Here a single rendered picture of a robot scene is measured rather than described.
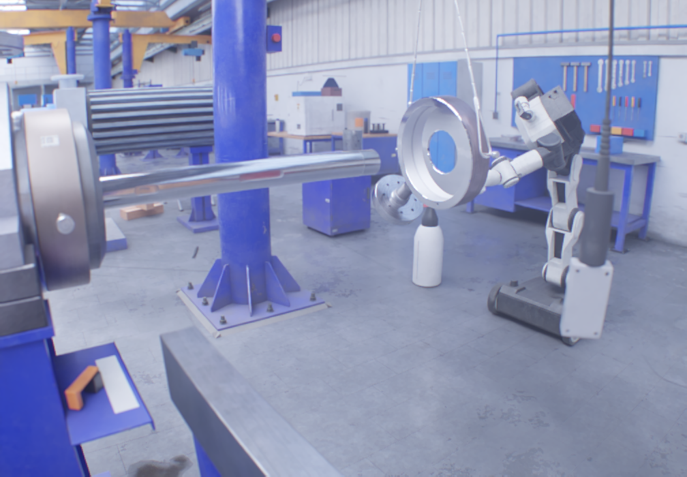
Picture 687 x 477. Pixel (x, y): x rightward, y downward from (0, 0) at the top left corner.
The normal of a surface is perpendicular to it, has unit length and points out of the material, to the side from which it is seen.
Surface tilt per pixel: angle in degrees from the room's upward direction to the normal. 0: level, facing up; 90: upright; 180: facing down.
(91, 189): 76
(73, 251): 112
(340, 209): 90
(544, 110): 56
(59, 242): 104
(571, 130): 127
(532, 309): 90
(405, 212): 49
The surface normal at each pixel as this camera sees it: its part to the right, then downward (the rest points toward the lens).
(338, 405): 0.00, -0.97
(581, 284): -0.34, 0.23
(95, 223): 0.59, 0.36
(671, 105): -0.82, 0.14
